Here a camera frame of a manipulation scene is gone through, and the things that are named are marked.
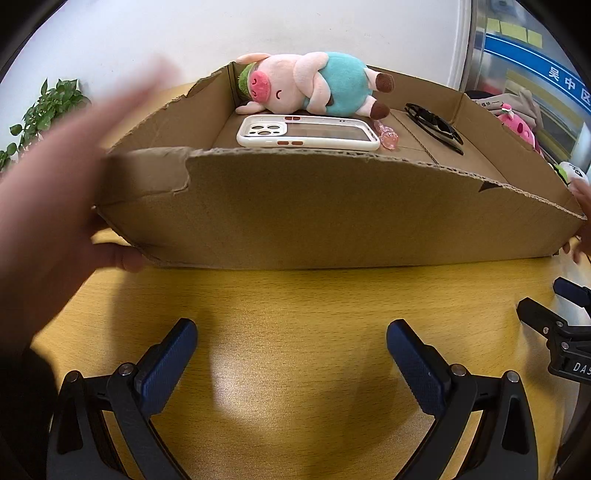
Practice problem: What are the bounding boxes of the brown cardboard box tray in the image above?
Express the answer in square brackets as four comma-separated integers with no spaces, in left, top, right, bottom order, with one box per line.
[96,64,585,270]

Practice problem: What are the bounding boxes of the black sunglasses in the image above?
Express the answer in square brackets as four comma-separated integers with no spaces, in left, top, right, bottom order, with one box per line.
[405,103,464,155]

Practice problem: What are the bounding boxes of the pink pig plush toy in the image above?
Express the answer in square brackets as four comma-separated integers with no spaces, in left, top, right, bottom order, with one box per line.
[235,52,394,120]

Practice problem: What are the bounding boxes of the white clear phone case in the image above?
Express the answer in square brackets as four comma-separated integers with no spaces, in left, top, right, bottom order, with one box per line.
[235,114,381,152]

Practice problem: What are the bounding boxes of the person's right hand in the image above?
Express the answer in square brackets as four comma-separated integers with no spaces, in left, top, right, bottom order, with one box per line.
[562,179,591,263]

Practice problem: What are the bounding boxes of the person's left hand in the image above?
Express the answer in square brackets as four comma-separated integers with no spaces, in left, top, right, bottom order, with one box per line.
[1,63,171,356]

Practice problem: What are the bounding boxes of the white panda plush toy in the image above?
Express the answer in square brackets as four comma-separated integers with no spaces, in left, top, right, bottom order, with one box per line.
[557,161,589,185]

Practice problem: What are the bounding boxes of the magenta plush toy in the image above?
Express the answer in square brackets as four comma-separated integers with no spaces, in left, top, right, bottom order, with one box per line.
[497,103,542,154]

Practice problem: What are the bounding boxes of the beige and black cloth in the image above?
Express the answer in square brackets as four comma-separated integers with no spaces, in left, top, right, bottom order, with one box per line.
[466,87,544,132]

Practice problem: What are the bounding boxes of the blue banner with characters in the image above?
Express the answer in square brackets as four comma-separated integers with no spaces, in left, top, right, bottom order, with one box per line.
[484,34,590,113]

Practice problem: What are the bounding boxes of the yellow sticky notes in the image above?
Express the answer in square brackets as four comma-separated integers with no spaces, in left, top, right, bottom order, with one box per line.
[486,18,543,48]

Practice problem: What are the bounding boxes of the green potted plant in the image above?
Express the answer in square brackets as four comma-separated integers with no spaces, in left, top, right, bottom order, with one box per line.
[0,79,90,172]

